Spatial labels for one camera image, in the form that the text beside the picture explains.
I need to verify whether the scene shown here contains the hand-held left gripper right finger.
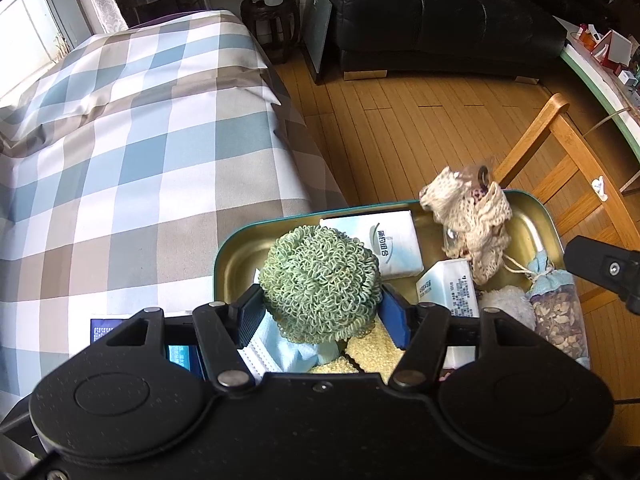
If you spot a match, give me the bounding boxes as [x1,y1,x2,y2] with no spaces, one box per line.
[377,285,538,393]

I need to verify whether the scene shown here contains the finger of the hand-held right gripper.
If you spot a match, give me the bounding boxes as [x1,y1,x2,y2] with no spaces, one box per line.
[563,235,640,317]

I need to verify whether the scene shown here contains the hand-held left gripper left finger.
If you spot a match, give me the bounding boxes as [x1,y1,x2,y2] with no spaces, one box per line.
[102,285,266,393]

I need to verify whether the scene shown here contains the beige textured pad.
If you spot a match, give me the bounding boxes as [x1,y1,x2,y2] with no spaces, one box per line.
[307,317,407,375]

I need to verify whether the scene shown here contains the gold tin tray teal rim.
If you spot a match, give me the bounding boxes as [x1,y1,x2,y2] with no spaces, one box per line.
[212,189,593,376]

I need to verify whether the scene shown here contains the blue face mask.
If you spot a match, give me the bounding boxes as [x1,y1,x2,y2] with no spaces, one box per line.
[239,312,341,376]

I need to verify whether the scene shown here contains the small white tissue pack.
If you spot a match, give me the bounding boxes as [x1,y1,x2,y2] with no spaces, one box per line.
[416,259,482,368]
[320,210,425,281]

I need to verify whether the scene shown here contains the clear sachet of dried pieces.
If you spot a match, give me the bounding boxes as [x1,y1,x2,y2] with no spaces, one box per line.
[520,252,591,368]

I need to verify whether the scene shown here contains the green mesh scrubber ball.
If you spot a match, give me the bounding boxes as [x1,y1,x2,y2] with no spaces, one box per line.
[257,226,382,345]

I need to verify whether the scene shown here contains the white fluffy cloth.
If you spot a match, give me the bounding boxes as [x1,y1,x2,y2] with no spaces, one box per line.
[477,285,537,331]

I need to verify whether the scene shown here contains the snack wrapper packet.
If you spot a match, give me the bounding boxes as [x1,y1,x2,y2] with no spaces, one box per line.
[419,162,526,286]

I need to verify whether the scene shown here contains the wooden chair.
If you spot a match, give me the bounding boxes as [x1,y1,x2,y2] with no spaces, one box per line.
[492,92,640,321]

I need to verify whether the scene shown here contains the large blue tissue pack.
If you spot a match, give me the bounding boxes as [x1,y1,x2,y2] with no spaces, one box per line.
[90,316,206,381]

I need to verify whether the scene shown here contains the white desk with green edge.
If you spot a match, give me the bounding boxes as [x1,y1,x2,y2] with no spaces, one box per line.
[552,12,640,153]

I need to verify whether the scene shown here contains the checked tablecloth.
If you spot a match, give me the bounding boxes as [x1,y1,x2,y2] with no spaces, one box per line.
[0,8,351,431]

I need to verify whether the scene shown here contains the white and red paper box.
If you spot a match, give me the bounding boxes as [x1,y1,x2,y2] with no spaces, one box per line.
[592,29,640,68]

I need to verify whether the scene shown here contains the dark round stool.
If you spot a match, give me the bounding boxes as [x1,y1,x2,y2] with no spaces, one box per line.
[240,0,301,66]

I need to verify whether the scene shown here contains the leaning glass panel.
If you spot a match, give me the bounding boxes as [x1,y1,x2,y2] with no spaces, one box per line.
[300,0,333,85]

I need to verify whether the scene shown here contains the black leather sofa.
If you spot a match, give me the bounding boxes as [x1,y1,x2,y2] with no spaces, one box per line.
[312,0,568,81]

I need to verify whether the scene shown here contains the dry plant stems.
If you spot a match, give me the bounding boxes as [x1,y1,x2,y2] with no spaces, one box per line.
[52,32,71,66]

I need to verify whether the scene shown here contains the thin beige cable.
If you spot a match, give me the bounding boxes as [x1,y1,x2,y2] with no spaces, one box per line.
[580,107,631,138]

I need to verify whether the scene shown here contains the window with dark frame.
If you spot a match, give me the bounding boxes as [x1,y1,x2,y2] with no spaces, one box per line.
[0,0,96,101]

